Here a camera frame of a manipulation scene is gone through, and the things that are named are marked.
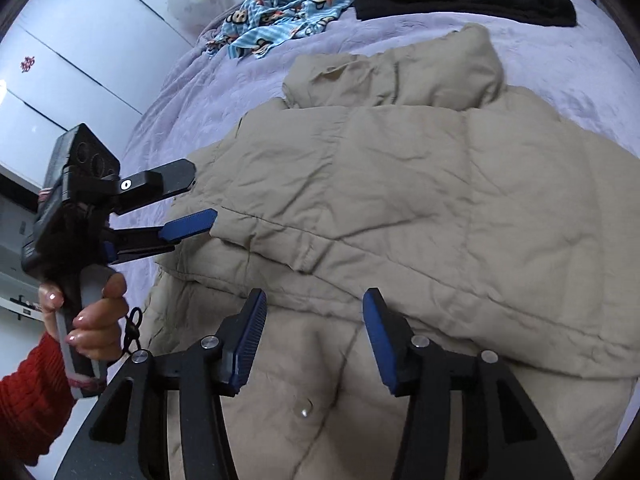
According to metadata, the black cord loop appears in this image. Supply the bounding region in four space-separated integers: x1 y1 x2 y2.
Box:
120 308 144 357

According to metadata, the purple plush blanket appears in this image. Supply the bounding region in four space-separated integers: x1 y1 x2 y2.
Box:
107 0 640 241

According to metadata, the person's left hand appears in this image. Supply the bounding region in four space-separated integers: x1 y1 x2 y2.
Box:
39 271 130 362

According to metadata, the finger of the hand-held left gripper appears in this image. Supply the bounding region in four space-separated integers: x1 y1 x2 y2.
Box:
107 158 197 217
106 208 219 267

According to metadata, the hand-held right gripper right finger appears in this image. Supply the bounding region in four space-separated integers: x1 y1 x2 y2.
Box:
362 287 576 480

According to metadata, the blue monkey print cloth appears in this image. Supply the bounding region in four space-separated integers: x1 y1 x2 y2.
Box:
204 0 357 62

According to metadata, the white wardrobe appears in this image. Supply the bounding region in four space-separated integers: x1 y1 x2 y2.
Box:
0 0 273 196

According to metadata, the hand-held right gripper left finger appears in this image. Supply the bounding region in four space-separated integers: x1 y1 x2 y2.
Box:
52 288 268 480

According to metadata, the white shelf unit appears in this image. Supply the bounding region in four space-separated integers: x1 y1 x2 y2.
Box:
0 162 51 322

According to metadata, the person's left forearm red sleeve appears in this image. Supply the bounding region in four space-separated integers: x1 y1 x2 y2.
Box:
0 332 77 467

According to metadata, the beige puffer jacket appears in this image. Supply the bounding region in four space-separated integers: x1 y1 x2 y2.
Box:
135 24 640 480

